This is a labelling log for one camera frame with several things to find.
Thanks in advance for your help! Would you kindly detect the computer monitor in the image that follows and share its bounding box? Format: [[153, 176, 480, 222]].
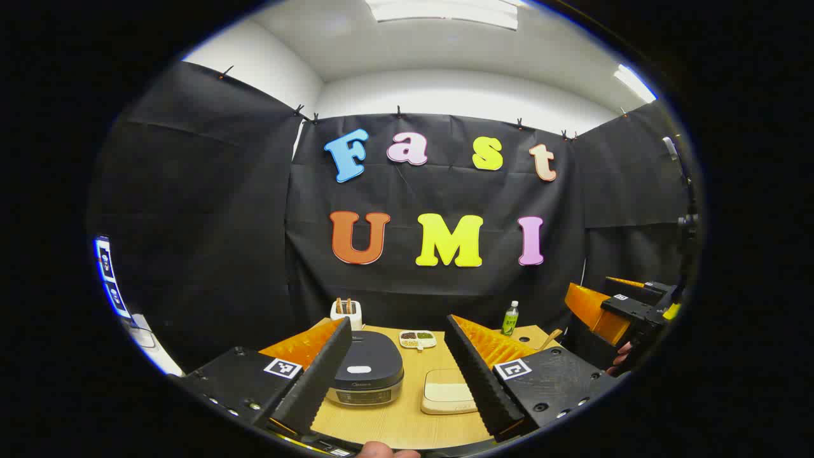
[[94, 237, 132, 319]]

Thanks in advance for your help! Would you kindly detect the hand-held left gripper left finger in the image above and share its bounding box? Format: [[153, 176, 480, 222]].
[[169, 317, 352, 440]]

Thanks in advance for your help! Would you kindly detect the black backdrop cloth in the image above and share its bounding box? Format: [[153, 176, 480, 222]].
[[89, 60, 700, 371]]

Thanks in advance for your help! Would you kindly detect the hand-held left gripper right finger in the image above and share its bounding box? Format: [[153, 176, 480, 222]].
[[444, 314, 621, 443]]

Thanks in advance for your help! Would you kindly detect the white divided grain dish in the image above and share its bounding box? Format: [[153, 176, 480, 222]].
[[399, 330, 438, 352]]

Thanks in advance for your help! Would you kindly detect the row of black cloth clips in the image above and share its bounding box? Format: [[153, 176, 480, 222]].
[[219, 64, 630, 142]]

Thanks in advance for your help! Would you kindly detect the white toaster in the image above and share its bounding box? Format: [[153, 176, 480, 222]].
[[330, 298, 363, 330]]

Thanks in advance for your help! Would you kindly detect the dark grey rice cooker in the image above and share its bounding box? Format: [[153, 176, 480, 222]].
[[326, 331, 405, 408]]

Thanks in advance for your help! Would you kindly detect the white side table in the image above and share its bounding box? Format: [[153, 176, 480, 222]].
[[126, 314, 185, 376]]

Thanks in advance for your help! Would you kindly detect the ceiling light panel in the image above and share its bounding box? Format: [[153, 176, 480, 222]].
[[614, 64, 658, 104], [366, 0, 520, 31]]

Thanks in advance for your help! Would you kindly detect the clear rice container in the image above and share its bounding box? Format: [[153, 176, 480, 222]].
[[421, 368, 478, 415]]

